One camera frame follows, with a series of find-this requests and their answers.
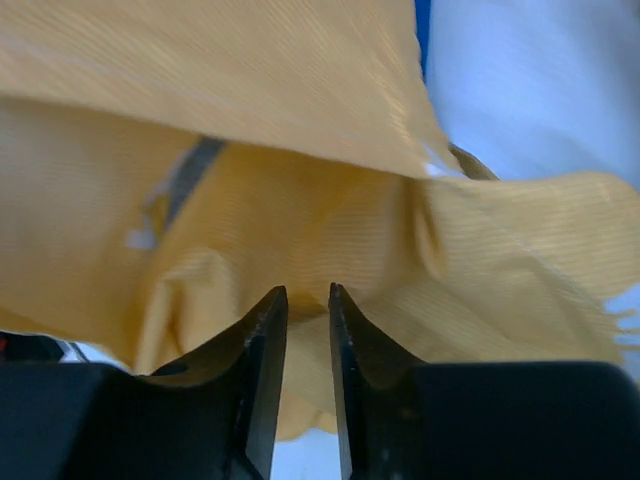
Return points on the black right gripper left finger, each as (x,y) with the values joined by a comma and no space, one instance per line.
(209,414)

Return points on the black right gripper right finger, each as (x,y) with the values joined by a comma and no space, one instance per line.
(400,417)

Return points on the yellow pillowcase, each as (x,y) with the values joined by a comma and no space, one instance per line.
(166,163)

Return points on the white pillow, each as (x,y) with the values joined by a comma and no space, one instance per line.
(546,95)

